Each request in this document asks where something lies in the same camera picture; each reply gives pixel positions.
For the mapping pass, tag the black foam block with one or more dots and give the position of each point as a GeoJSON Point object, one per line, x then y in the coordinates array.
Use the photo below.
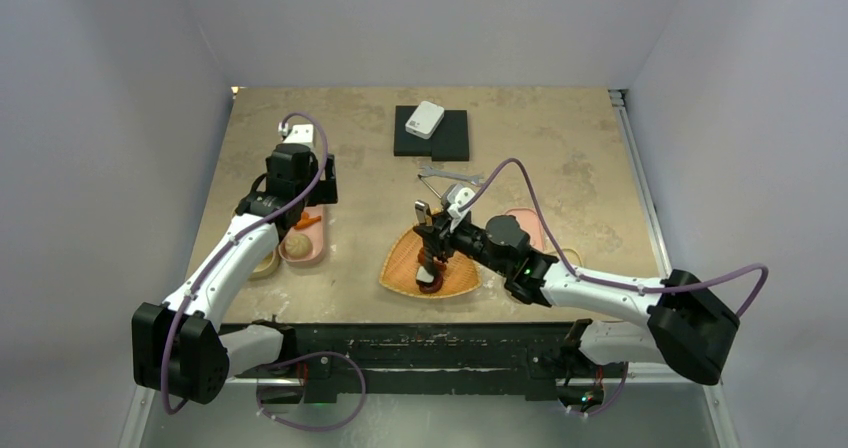
{"type": "Point", "coordinates": [449, 143]}

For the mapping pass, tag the white small box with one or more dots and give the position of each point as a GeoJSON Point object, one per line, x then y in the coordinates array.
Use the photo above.
{"type": "Point", "coordinates": [424, 120]}

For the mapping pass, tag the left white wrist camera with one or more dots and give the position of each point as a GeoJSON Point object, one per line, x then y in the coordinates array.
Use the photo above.
{"type": "Point", "coordinates": [303, 134]}

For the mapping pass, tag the woven bamboo basket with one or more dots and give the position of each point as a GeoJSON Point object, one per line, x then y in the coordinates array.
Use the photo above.
{"type": "Point", "coordinates": [399, 271]}

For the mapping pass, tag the aluminium rail right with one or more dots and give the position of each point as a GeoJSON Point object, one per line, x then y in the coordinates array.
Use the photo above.
{"type": "Point", "coordinates": [656, 237]}

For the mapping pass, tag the white black sushi piece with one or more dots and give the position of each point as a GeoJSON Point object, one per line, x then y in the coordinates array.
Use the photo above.
{"type": "Point", "coordinates": [424, 277]}

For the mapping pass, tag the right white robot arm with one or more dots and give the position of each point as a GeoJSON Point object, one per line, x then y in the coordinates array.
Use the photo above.
{"type": "Point", "coordinates": [675, 320]}

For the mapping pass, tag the silver wrench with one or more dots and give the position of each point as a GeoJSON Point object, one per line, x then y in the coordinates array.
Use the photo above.
{"type": "Point", "coordinates": [474, 180]}

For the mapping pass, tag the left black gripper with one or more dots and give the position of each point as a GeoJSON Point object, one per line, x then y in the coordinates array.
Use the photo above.
{"type": "Point", "coordinates": [324, 192]}

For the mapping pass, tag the yellow black screwdriver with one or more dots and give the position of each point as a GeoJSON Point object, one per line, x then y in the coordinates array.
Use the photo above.
{"type": "Point", "coordinates": [423, 178]}

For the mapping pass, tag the beige steamed bun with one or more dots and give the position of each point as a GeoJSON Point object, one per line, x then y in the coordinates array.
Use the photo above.
{"type": "Point", "coordinates": [296, 246]}

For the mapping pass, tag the beige lunch box lid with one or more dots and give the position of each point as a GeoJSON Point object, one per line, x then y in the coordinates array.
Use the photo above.
{"type": "Point", "coordinates": [573, 256]}

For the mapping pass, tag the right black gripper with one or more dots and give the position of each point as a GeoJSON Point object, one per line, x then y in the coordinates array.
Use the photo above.
{"type": "Point", "coordinates": [445, 222]}

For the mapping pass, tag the black metal tongs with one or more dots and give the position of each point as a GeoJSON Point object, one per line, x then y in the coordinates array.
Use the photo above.
{"type": "Point", "coordinates": [425, 228]}

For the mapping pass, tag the black table front frame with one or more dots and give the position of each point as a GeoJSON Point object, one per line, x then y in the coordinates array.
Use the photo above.
{"type": "Point", "coordinates": [528, 359]}

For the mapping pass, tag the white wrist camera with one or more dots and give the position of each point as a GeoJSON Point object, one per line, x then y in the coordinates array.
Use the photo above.
{"type": "Point", "coordinates": [303, 134]}
{"type": "Point", "coordinates": [455, 198]}

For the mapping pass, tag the dark red sausage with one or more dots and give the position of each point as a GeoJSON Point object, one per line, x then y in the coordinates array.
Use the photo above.
{"type": "Point", "coordinates": [432, 262]}

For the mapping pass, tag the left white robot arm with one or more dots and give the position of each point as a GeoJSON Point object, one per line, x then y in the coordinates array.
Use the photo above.
{"type": "Point", "coordinates": [177, 346]}

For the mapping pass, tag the pink lunch box lid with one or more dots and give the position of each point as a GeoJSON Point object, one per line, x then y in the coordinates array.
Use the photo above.
{"type": "Point", "coordinates": [530, 222]}

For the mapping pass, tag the dark red round food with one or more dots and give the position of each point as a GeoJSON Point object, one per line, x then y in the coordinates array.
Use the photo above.
{"type": "Point", "coordinates": [432, 287]}

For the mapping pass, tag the pink lunch box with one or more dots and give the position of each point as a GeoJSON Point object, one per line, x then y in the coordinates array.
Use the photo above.
{"type": "Point", "coordinates": [317, 235]}

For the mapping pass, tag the beige lunch box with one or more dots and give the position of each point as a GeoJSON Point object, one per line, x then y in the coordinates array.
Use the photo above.
{"type": "Point", "coordinates": [266, 267]}

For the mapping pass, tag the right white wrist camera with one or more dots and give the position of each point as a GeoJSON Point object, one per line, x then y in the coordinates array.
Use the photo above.
{"type": "Point", "coordinates": [455, 198]}

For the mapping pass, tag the orange fried chicken piece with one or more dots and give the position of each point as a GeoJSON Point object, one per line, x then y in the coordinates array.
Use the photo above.
{"type": "Point", "coordinates": [307, 220]}

